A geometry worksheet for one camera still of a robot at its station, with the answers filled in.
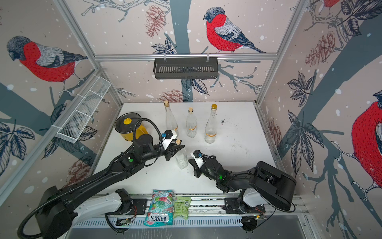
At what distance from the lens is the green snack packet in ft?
2.34

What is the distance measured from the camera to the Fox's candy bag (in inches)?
27.5

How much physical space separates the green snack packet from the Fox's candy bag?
0.02 metres
